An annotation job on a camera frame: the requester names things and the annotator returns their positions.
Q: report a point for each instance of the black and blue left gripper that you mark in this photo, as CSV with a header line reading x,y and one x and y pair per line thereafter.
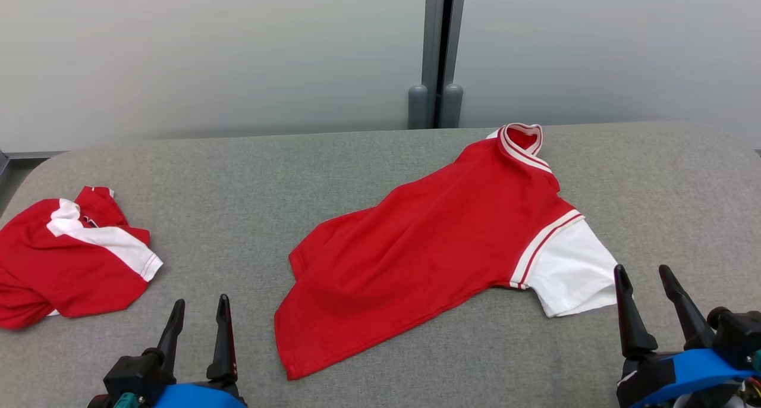
x,y
199,396

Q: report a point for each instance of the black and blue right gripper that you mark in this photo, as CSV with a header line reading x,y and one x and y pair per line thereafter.
x,y
684,372

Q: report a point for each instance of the red shirt white sleeves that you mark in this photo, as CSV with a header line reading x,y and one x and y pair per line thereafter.
x,y
53,265

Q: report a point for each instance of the red Bulls jersey white sleeves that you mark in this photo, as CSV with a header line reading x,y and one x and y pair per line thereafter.
x,y
428,259

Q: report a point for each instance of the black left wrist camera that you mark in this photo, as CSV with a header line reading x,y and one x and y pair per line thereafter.
x,y
134,375

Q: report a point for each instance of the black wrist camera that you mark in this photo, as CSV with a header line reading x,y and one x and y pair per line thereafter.
x,y
134,375
737,336

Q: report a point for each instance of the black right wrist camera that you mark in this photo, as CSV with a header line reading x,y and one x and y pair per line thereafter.
x,y
737,336

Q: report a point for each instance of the grey baseboard rail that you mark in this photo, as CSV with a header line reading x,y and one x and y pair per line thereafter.
x,y
35,155

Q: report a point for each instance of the grey metal frame leg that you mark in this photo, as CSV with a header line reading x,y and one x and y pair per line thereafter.
x,y
2,161

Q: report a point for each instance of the grey cylinder post bumper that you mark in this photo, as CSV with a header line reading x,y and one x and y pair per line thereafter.
x,y
452,106
418,107

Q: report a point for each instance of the grey partition post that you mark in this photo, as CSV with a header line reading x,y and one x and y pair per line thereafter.
x,y
431,33

